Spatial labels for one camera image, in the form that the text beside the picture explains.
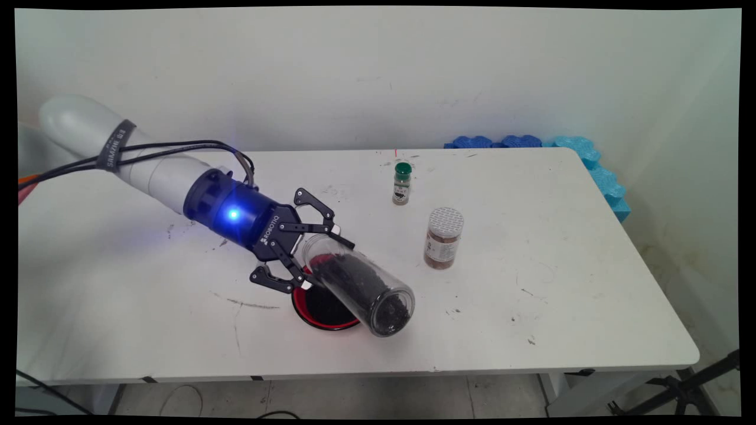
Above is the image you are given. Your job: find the small green cap spice bottle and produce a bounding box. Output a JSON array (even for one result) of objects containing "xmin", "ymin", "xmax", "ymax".
[{"xmin": 392, "ymin": 162, "xmax": 413, "ymax": 206}]

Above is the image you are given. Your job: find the thin floor wire loop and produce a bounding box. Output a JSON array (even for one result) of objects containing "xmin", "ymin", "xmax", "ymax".
[{"xmin": 158, "ymin": 384, "xmax": 205, "ymax": 417}]

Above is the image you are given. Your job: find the light blue foam mat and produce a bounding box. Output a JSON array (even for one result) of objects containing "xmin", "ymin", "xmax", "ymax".
[{"xmin": 542, "ymin": 136, "xmax": 631, "ymax": 224}]

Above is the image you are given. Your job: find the white lid brown spice jar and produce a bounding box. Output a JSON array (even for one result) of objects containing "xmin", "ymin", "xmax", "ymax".
[{"xmin": 423, "ymin": 207, "xmax": 465, "ymax": 270}]

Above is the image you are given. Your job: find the red bowl with black rim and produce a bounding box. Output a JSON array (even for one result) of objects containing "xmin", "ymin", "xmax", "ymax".
[{"xmin": 291, "ymin": 264, "xmax": 362, "ymax": 331}]

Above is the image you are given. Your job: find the black floor cable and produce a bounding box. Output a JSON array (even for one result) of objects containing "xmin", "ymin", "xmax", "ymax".
[{"xmin": 17, "ymin": 369, "xmax": 95, "ymax": 415}]

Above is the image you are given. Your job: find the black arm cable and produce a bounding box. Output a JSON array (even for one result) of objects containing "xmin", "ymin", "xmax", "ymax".
[{"xmin": 18, "ymin": 139, "xmax": 256, "ymax": 191}]

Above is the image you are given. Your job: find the white table leg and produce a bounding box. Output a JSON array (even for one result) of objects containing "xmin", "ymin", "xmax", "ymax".
[{"xmin": 539, "ymin": 372, "xmax": 650, "ymax": 417}]

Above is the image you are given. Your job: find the orange and pink object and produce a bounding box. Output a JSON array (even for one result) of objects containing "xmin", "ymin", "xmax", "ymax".
[{"xmin": 18, "ymin": 173, "xmax": 42, "ymax": 205}]

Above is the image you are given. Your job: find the black velcro strap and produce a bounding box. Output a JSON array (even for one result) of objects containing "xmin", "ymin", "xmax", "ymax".
[{"xmin": 96, "ymin": 119, "xmax": 137, "ymax": 172}]

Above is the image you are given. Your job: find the black seeds pile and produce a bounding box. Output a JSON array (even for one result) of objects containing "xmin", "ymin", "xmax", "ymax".
[{"xmin": 302, "ymin": 285, "xmax": 354, "ymax": 326}]

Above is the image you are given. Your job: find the black tripod stand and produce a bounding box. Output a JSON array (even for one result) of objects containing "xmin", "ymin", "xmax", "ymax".
[{"xmin": 608, "ymin": 349, "xmax": 740, "ymax": 416}]

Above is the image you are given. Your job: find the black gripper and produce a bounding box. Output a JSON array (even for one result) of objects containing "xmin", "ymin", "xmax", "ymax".
[{"xmin": 183, "ymin": 168, "xmax": 357, "ymax": 295}]

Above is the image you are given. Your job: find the clear jar with black seeds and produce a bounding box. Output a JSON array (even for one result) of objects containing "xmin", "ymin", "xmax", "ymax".
[{"xmin": 301, "ymin": 233, "xmax": 416, "ymax": 338}]

